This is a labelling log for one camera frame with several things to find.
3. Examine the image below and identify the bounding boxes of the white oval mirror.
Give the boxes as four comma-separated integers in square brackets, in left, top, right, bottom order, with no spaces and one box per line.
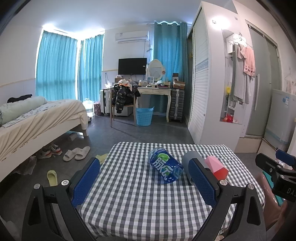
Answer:
[147,59,166,82]

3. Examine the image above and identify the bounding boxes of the grey hanging towel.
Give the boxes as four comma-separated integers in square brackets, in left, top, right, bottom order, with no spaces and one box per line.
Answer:
[232,44,247,104]

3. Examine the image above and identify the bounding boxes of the blue plastic drink bottle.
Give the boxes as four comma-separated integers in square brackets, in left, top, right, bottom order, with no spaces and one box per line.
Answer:
[148,147,184,185]

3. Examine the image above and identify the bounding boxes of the white suitcase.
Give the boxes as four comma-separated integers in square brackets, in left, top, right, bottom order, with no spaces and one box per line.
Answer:
[100,89,114,115]

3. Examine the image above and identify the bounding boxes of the blue laundry basket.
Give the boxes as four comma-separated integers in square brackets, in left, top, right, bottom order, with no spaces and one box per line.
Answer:
[135,107,155,127]

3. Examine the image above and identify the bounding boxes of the wooden chair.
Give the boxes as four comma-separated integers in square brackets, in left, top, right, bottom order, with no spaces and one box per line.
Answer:
[110,89,137,128]

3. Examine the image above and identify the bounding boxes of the teal curtain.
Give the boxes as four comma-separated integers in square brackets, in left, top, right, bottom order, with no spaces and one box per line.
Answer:
[150,21,188,114]

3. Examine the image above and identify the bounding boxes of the wide blue curtain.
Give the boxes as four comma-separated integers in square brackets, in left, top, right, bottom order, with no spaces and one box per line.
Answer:
[35,30,78,101]

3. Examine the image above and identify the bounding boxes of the clear water jug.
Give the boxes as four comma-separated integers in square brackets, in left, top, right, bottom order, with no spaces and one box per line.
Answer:
[83,98,95,118]

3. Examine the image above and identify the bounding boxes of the pink and red carton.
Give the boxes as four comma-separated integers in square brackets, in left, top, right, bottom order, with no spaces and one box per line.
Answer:
[205,155,229,180]

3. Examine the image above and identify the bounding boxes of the white louvered wardrobe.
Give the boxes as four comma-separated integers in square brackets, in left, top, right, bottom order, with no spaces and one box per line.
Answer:
[187,1,255,153]

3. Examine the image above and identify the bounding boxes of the pink hanging towel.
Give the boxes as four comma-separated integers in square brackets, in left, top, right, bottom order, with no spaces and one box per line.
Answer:
[243,46,256,77]

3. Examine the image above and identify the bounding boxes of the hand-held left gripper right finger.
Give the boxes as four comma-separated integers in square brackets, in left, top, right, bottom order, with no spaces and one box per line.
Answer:
[188,158,267,241]

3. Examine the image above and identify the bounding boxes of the white fridge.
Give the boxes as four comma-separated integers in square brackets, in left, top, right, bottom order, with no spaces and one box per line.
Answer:
[263,88,296,151]

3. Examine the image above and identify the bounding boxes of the grey cup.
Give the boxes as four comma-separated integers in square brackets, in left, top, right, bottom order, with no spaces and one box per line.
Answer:
[181,151,210,186]

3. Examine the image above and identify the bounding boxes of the grey checkered tablecloth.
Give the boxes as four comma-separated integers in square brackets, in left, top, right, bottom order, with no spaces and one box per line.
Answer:
[77,141,265,236]

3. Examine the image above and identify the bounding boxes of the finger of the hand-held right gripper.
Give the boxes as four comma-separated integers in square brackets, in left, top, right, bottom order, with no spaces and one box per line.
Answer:
[275,149,296,167]
[255,153,296,180]

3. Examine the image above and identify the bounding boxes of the black cloth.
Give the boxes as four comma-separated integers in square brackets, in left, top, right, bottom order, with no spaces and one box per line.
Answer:
[7,94,33,104]

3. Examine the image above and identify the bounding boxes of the narrow blue curtain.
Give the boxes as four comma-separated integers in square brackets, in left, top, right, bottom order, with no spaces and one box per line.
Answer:
[77,35,105,103]

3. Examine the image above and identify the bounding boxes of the bed with beige sheet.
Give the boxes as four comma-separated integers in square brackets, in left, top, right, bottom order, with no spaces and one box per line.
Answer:
[0,99,90,184]

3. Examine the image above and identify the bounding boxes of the pale green bolster pillow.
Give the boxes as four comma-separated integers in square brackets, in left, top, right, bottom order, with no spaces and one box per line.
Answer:
[0,96,48,126]

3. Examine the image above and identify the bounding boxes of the dark jacket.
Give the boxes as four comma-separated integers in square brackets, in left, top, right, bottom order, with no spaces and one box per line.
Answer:
[112,83,141,111]

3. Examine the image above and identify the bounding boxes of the crumpled plastic bag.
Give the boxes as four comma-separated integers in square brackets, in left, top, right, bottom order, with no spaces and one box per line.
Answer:
[14,155,38,176]

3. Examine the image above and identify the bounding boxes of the white and orange sneaker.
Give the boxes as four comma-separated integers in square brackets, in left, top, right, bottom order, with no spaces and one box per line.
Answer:
[49,143,63,156]
[37,148,51,159]

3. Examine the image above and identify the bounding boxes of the black television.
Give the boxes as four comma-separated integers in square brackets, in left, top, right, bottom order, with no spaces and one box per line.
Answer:
[118,58,148,76]

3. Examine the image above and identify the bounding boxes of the yellow-green slipper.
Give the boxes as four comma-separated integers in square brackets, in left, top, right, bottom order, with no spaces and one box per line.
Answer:
[47,170,58,187]
[95,153,109,165]

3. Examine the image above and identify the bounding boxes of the white dressing table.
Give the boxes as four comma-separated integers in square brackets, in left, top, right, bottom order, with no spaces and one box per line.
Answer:
[136,86,172,123]

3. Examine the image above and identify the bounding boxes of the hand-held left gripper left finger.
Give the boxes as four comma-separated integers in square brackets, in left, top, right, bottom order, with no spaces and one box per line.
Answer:
[22,157,101,241]

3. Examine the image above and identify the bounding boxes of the white slipper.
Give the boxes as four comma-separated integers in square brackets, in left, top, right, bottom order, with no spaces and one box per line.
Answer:
[74,146,91,161]
[63,149,78,162]

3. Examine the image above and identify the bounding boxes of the silver suitcase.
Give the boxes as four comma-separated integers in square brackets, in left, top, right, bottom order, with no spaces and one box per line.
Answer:
[169,88,186,123]

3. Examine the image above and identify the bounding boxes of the white air conditioner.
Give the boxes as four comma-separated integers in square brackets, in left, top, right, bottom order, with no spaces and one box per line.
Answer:
[115,30,150,43]

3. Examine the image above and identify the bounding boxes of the frosted glass door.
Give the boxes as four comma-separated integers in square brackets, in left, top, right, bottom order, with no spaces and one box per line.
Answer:
[245,20,282,138]

